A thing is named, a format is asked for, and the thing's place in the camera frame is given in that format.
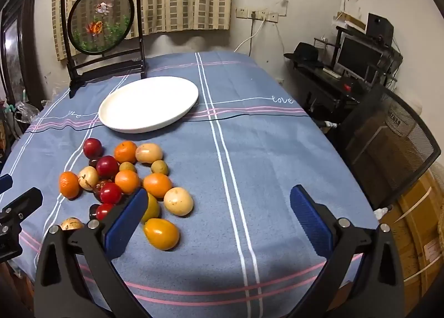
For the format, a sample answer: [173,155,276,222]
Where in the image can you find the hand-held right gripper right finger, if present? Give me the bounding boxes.
[289,184,406,318]

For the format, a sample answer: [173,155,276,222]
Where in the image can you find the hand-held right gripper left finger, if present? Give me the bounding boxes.
[34,188,150,318]

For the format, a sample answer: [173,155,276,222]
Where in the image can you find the red plum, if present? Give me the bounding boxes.
[96,156,119,180]
[99,182,123,205]
[83,138,103,159]
[95,203,115,221]

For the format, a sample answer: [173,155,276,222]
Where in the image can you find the green-yellow tangerine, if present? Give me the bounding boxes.
[140,193,161,224]

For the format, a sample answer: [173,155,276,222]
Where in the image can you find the yellow-orange tangerine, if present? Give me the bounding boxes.
[143,218,180,251]

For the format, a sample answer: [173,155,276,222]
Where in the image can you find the orange tangerine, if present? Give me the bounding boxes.
[59,171,81,199]
[114,141,138,164]
[114,170,141,195]
[142,173,173,199]

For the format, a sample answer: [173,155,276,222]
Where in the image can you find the beige round fruit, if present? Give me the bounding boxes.
[135,143,163,164]
[163,187,194,217]
[60,217,85,232]

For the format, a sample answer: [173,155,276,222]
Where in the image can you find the beige fruit with brown crack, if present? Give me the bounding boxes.
[78,166,99,191]

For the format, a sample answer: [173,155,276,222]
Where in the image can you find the white round plate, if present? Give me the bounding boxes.
[98,76,199,134]

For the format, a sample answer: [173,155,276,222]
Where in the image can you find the clear plastic bags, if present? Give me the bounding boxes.
[14,101,40,121]

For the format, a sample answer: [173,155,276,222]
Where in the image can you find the blue striped tablecloth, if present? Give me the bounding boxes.
[0,51,380,318]

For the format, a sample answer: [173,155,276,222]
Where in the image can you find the black mesh office chair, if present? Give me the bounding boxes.
[338,84,441,209]

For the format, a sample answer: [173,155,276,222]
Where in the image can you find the black computer desk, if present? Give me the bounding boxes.
[284,26,403,124]

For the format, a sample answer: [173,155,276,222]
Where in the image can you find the black hat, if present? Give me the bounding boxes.
[284,42,325,65]

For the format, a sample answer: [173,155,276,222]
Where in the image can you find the black computer monitor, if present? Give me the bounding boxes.
[335,35,385,81]

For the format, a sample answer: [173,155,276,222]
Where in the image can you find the round goldfish screen black stand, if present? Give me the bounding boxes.
[60,0,148,99]

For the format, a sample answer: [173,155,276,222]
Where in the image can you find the flat cardboard box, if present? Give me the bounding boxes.
[335,11,366,32]

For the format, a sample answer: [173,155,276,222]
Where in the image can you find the black speaker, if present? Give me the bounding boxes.
[366,13,394,41]

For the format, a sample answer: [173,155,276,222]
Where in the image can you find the large strapped cardboard box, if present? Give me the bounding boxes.
[378,169,444,305]

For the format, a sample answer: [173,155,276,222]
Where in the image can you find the white power cable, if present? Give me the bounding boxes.
[234,19,268,53]

